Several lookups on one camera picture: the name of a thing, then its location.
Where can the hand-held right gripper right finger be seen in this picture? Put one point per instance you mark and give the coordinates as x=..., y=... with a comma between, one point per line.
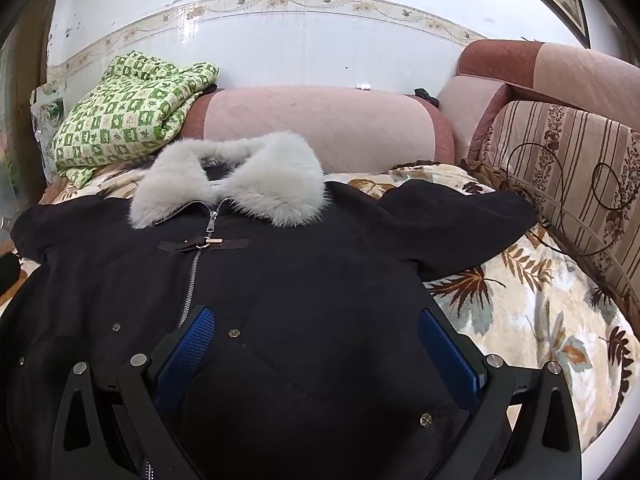
x=445, y=355

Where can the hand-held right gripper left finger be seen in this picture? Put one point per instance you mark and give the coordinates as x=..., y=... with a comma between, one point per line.
x=186, y=347

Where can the black coat with fur collar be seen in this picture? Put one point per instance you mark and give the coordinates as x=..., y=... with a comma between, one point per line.
x=300, y=285

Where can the leaf print blanket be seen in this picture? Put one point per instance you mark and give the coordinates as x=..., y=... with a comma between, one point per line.
x=525, y=310

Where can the striped floral sofa cushion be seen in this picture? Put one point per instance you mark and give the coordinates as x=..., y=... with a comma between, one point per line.
x=575, y=175

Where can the green checked quilt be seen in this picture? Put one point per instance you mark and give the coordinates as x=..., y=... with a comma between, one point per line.
x=125, y=115

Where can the small black object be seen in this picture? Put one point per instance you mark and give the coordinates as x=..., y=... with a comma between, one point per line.
x=426, y=96

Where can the printed pillow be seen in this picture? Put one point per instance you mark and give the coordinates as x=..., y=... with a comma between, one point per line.
x=47, y=115

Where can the small white object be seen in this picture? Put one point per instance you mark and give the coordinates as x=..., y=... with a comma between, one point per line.
x=362, y=86

